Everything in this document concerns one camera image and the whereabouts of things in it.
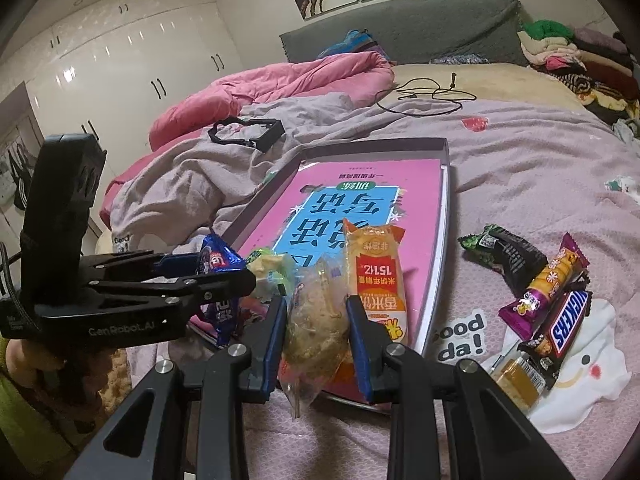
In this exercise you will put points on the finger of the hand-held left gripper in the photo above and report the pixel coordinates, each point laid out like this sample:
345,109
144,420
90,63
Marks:
182,262
220,285

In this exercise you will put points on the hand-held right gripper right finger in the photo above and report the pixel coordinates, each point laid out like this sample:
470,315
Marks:
357,340

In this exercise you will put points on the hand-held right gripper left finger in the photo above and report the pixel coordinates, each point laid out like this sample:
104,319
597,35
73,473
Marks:
274,340

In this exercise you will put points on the blue cookie packet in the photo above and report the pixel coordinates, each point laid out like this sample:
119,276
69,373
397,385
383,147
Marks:
220,255

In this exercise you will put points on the clear meat floss cake packet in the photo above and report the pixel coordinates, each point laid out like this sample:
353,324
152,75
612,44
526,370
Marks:
315,335

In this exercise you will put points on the green candy packet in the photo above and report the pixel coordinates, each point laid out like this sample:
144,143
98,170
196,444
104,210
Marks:
270,270

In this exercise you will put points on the orange snack packet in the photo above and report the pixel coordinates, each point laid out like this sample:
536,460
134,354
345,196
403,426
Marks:
375,280

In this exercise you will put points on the shallow dark cardboard box tray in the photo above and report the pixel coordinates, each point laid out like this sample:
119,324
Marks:
436,240

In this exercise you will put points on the small yellow snack packet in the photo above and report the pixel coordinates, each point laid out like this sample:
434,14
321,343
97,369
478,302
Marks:
520,380

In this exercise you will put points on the black green snack packet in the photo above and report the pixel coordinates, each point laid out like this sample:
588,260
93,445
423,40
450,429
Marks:
510,255

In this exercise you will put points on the purple biscuit packet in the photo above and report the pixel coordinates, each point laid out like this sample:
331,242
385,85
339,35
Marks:
545,285

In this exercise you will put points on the brown chocolate bar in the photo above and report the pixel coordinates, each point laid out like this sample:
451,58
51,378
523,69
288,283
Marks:
562,325

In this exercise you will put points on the white wardrobe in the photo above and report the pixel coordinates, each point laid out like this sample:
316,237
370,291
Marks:
125,55

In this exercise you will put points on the pink book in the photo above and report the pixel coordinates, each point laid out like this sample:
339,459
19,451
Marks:
350,180

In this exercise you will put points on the pink quilt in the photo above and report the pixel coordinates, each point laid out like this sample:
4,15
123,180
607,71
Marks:
280,85

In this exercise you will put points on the blue knit garment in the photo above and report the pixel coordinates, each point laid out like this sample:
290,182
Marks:
350,42

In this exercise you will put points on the patterned blue pillow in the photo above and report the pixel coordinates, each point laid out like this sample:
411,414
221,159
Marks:
460,59

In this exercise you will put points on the grey headboard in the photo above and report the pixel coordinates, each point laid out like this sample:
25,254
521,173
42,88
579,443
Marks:
425,30

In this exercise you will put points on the grey floral cloth bundle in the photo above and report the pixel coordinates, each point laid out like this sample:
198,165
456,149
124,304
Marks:
627,130

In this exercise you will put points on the pile of folded clothes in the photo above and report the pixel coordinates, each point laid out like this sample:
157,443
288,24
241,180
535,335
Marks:
555,50

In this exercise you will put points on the black plastic frame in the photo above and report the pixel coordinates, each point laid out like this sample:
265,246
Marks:
272,132

